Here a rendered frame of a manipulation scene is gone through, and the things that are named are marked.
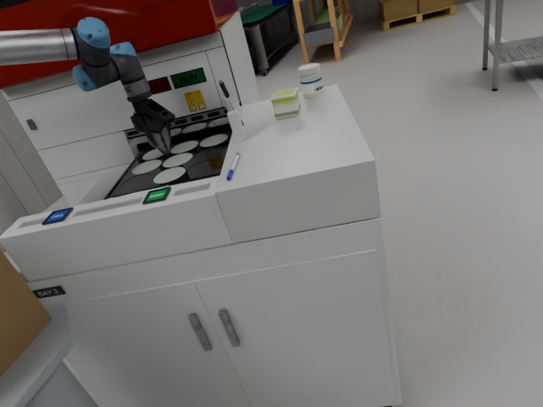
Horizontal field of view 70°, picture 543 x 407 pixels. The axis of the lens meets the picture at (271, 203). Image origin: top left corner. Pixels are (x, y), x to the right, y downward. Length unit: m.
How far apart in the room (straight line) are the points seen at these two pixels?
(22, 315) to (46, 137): 0.90
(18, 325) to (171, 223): 0.36
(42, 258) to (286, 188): 0.63
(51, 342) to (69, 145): 0.92
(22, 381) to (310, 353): 0.71
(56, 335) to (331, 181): 0.65
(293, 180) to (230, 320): 0.46
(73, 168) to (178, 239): 0.85
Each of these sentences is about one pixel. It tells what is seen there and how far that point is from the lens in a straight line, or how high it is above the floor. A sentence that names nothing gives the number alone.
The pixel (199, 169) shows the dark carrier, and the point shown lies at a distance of 1.17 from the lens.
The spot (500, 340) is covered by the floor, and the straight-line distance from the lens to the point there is 1.75.
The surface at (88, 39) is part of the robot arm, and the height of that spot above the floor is 1.30.
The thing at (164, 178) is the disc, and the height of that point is 0.90.
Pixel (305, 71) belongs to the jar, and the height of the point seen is 1.05.
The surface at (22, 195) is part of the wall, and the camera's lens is 3.99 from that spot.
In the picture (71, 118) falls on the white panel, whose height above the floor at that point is 1.06.
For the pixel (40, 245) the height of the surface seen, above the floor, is 0.92.
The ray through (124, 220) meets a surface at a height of 0.94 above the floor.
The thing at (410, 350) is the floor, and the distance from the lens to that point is 1.68.
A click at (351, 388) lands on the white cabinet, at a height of 0.20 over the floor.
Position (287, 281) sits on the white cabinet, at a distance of 1.00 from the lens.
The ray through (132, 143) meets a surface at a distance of 1.56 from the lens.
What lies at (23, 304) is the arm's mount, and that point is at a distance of 0.95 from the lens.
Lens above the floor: 1.34
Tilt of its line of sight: 30 degrees down
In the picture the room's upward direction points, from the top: 16 degrees counter-clockwise
